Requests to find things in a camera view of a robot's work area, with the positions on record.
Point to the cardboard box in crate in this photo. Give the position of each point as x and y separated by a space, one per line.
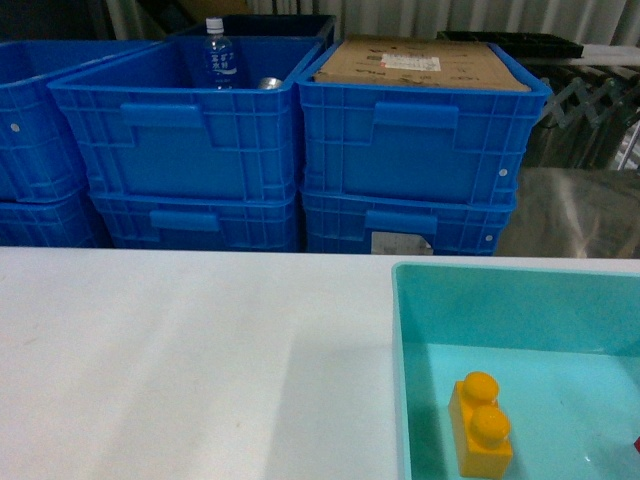
390 61

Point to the yellow toy block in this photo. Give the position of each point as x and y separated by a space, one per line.
480 428

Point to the lower right blue crate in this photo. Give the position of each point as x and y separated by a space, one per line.
352 224

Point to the upper right blue crate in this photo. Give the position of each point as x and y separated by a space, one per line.
427 144

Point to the silver can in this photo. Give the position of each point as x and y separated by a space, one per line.
269 83

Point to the lower middle blue crate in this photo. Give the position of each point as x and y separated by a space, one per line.
163 223

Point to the clear water bottle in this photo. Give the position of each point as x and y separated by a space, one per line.
219 56

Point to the upper middle blue crate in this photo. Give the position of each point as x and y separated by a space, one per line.
149 123

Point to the dark blue rear crate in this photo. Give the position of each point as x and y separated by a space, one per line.
312 29

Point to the lower left blue crate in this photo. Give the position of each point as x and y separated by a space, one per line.
71 222

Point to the teal plastic tray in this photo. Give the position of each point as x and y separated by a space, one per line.
562 345

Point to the black tray in background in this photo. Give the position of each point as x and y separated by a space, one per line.
520 44

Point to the grey folding lattice gate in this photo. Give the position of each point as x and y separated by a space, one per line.
595 102

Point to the upper left blue crate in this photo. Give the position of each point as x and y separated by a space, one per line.
40 160

